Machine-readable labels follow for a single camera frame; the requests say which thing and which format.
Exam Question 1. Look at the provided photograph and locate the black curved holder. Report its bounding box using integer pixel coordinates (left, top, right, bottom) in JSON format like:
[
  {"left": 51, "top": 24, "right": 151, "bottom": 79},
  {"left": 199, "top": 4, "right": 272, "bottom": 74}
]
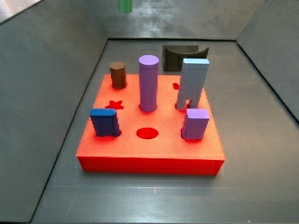
[{"left": 163, "top": 45, "right": 210, "bottom": 72}]

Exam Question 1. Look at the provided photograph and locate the dark blue peg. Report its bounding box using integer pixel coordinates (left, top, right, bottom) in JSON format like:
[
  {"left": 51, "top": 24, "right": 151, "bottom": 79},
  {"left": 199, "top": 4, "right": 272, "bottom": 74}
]
[{"left": 90, "top": 108, "right": 122, "bottom": 137}]

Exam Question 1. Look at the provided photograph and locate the green star-shaped peg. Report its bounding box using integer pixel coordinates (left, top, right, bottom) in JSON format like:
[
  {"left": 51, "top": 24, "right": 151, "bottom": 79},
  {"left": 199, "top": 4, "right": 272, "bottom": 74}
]
[{"left": 118, "top": 0, "right": 133, "bottom": 14}]

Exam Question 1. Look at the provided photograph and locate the brown hexagonal peg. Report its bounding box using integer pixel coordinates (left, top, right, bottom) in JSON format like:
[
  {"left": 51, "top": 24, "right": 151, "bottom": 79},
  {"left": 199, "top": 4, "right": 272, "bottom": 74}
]
[{"left": 110, "top": 61, "right": 127, "bottom": 89}]

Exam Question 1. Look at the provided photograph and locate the light blue arch peg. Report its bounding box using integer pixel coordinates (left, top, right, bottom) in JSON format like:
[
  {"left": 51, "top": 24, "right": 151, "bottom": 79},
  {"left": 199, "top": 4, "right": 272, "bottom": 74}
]
[{"left": 177, "top": 59, "right": 210, "bottom": 109}]

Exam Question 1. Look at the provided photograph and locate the tall purple cylinder peg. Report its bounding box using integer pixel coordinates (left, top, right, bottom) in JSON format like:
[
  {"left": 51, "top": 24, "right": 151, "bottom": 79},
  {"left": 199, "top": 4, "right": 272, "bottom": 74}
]
[{"left": 138, "top": 55, "right": 159, "bottom": 112}]

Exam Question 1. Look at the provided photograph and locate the red peg board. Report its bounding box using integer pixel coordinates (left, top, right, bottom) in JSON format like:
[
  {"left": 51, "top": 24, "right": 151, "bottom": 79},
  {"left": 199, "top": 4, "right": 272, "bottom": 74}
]
[{"left": 77, "top": 74, "right": 226, "bottom": 176}]

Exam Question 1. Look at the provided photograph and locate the short purple square peg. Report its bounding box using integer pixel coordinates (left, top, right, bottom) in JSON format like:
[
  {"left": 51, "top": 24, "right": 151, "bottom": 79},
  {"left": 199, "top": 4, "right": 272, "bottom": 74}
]
[{"left": 182, "top": 108, "right": 210, "bottom": 140}]

